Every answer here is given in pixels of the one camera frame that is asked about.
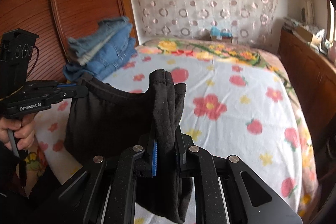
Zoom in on black shorts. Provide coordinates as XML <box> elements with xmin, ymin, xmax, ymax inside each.
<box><xmin>64</xmin><ymin>69</ymin><xmax>193</xmax><ymax>223</ymax></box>

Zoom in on person's left hand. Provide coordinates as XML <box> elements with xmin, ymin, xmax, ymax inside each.
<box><xmin>0</xmin><ymin>114</ymin><xmax>35</xmax><ymax>150</ymax></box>

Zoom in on folded light blue jeans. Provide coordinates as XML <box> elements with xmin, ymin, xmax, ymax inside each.
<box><xmin>68</xmin><ymin>16</ymin><xmax>129</xmax><ymax>66</ymax></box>

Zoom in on folded dark blue jeans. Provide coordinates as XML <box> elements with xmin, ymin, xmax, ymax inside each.
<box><xmin>63</xmin><ymin>23</ymin><xmax>137</xmax><ymax>82</ymax></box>

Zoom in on white floral strawberry bedsheet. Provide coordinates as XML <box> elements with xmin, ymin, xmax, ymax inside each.
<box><xmin>30</xmin><ymin>53</ymin><xmax>303</xmax><ymax>223</ymax></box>

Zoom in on brown wooden wardrobe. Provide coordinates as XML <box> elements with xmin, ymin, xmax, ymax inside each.
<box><xmin>1</xmin><ymin>0</ymin><xmax>134</xmax><ymax>81</ymax></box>

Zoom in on box with blue cloth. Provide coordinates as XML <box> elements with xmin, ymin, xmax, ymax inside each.
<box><xmin>210</xmin><ymin>26</ymin><xmax>233</xmax><ymax>43</ymax></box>

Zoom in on long wooden cabinet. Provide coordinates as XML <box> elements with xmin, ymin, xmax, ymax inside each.
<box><xmin>278</xmin><ymin>29</ymin><xmax>335</xmax><ymax>156</ymax></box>

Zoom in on cardboard box on cabinet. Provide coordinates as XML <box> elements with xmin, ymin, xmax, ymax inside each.
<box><xmin>296</xmin><ymin>26</ymin><xmax>316</xmax><ymax>43</ymax></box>

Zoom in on pink bottle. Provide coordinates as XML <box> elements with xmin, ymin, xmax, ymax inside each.
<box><xmin>327</xmin><ymin>41</ymin><xmax>336</xmax><ymax>64</ymax></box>

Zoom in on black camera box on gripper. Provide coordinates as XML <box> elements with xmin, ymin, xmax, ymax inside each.
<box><xmin>1</xmin><ymin>28</ymin><xmax>39</xmax><ymax>88</ymax></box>

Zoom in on window with wooden frame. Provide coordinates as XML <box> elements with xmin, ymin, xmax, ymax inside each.
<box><xmin>326</xmin><ymin>0</ymin><xmax>335</xmax><ymax>42</ymax></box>

